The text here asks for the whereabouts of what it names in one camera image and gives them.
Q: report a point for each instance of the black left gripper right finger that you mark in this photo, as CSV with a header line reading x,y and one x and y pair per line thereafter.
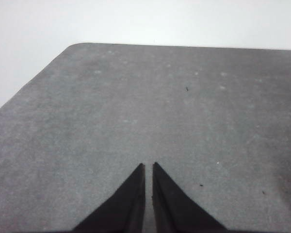
x,y
172,206

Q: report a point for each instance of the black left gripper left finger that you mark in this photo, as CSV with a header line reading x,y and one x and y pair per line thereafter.
x,y
128,204

